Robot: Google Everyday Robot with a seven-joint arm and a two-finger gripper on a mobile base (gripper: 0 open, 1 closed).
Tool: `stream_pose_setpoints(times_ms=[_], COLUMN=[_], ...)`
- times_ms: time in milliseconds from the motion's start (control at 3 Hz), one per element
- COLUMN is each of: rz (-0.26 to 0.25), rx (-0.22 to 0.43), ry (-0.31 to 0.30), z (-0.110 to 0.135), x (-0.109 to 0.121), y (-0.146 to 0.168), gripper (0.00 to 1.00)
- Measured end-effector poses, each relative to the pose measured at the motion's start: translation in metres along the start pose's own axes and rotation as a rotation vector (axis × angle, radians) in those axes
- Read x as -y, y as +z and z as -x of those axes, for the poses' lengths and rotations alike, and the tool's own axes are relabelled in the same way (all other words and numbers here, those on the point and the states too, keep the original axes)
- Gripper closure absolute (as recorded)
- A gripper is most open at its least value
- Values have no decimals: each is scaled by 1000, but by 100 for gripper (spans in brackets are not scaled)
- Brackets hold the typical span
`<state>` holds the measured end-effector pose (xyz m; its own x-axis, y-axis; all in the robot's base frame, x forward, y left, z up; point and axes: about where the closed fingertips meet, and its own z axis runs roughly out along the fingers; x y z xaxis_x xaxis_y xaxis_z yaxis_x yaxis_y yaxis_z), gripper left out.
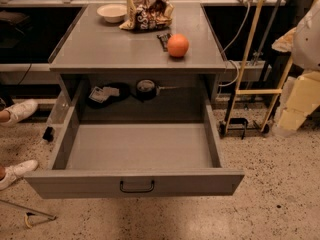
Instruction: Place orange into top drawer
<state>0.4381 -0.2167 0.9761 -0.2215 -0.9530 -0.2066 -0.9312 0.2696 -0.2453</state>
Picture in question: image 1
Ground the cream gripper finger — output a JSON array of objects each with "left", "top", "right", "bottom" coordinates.
[
  {"left": 277, "top": 71, "right": 320, "bottom": 131},
  {"left": 272, "top": 28, "right": 296, "bottom": 52}
]

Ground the orange fruit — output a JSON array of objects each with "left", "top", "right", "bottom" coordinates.
[{"left": 167, "top": 34, "right": 189, "bottom": 58}]

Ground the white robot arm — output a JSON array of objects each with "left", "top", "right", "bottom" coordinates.
[{"left": 272, "top": 1, "right": 320, "bottom": 132}]

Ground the grey open drawer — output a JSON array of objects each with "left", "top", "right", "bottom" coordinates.
[{"left": 26, "top": 102, "right": 244, "bottom": 199}]

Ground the dark snack bar wrapper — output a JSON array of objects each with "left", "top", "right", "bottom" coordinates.
[{"left": 157, "top": 33, "right": 172, "bottom": 52}]

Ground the grey cabinet table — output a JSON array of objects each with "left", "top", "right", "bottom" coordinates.
[{"left": 50, "top": 3, "right": 225, "bottom": 124}]

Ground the crumpled chip bag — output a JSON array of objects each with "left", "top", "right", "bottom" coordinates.
[{"left": 119, "top": 0, "right": 174, "bottom": 31}]

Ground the black tape roll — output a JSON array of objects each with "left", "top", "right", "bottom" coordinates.
[{"left": 136, "top": 79, "right": 157, "bottom": 101}]

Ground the white ceramic bowl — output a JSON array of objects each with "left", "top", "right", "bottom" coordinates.
[{"left": 97, "top": 4, "right": 127, "bottom": 24}]

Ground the small black caster block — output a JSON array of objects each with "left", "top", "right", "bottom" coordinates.
[{"left": 42, "top": 126, "right": 54, "bottom": 142}]

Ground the white sneaker upper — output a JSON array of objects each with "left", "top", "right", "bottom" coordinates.
[{"left": 0, "top": 99, "right": 38, "bottom": 127}]

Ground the white sneaker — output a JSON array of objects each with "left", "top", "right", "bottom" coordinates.
[
  {"left": 0, "top": 99, "right": 38, "bottom": 127},
  {"left": 0, "top": 160, "right": 38, "bottom": 190}
]

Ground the metal stand leg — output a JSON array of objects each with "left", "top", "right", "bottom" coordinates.
[{"left": 0, "top": 200, "right": 56, "bottom": 229}]

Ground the white sneaker lower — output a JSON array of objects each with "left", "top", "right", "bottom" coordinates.
[{"left": 0, "top": 160, "right": 38, "bottom": 190}]

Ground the white power cable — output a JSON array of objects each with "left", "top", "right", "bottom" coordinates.
[{"left": 218, "top": 0, "right": 252, "bottom": 88}]

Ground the yellow hand truck frame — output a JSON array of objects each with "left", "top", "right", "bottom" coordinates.
[{"left": 218, "top": 0, "right": 295, "bottom": 140}]

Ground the black drawer handle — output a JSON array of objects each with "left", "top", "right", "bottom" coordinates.
[{"left": 119, "top": 180, "right": 155, "bottom": 194}]

